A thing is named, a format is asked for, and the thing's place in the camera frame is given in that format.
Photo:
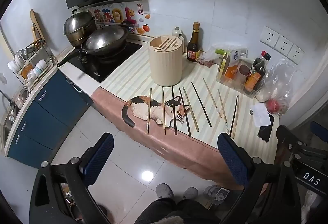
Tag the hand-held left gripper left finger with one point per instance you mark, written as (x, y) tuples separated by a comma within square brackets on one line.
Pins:
[(100, 154)]

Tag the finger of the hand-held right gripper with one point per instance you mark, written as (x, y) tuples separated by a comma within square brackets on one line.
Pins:
[(320, 128), (290, 138)]

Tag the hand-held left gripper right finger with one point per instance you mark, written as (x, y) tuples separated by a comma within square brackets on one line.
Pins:
[(232, 157)]

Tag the white-banded light wooden chopstick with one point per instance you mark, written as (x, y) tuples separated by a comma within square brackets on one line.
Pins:
[(149, 111), (212, 98), (223, 109)]

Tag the dark wooden chopstick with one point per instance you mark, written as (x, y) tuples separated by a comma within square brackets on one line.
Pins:
[(201, 104), (185, 111), (234, 115), (174, 111)]

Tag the round wooden utensil holder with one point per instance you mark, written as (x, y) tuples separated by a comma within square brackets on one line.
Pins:
[(165, 65)]

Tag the black phone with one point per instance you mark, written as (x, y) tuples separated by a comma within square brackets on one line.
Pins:
[(266, 131)]

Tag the red tomato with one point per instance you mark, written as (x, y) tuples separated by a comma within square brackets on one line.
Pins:
[(273, 106)]

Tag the white paper slip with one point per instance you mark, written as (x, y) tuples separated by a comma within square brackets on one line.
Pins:
[(260, 114)]

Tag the clear plastic item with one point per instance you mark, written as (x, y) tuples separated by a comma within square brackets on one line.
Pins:
[(217, 194)]

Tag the grey slipper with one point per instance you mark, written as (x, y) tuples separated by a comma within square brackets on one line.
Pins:
[(164, 190), (191, 192)]

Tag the blue kitchen cabinet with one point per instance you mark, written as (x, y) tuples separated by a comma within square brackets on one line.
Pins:
[(51, 111)]

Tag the dark bottle orange label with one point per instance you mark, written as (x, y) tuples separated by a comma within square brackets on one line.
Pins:
[(255, 78)]

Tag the person's legs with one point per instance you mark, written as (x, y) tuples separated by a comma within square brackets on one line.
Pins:
[(179, 211)]

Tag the clear plastic organiser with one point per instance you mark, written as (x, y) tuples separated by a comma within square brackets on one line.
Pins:
[(230, 81)]

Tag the brown-lidded jar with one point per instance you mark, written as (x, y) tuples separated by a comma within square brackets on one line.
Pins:
[(243, 72)]

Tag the black induction cooktop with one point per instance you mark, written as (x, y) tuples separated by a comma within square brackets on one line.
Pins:
[(102, 70)]

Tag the dark bottle red cap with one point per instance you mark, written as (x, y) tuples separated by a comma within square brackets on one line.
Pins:
[(265, 56)]

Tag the orange and white pouch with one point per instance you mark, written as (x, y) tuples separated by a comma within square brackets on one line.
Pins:
[(233, 65)]

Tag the yellow green box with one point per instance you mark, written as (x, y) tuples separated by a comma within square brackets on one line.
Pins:
[(223, 62)]

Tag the striped cat-print table cover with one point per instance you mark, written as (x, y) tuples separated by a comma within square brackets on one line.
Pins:
[(138, 67)]

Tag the steel sink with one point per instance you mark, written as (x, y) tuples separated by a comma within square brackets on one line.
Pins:
[(10, 119)]

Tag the black wok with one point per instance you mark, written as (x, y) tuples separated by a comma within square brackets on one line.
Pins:
[(69, 58)]

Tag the crumpled clear plastic bag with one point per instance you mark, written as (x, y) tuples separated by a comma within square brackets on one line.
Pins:
[(208, 56)]

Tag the white cup blue print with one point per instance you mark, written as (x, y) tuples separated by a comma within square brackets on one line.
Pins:
[(39, 67)]

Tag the steel wok lid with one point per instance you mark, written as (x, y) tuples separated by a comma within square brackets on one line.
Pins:
[(105, 38)]

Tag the dark sauce bottle tan cap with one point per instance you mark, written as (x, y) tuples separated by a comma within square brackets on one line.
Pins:
[(193, 47)]

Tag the steel bowl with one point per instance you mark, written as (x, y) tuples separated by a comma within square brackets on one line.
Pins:
[(25, 53)]

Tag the steel steamer pot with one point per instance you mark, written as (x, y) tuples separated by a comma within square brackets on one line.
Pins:
[(76, 26)]

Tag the small white bottle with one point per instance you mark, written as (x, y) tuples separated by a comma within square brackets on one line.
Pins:
[(177, 31)]

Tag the wooden cutting board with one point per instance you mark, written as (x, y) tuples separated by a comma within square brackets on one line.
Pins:
[(37, 25)]

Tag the white wall socket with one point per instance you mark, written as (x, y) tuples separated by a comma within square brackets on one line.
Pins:
[(296, 54), (269, 36), (283, 45)]

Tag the colourful wall stickers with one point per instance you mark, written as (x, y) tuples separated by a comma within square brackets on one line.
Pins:
[(112, 15)]

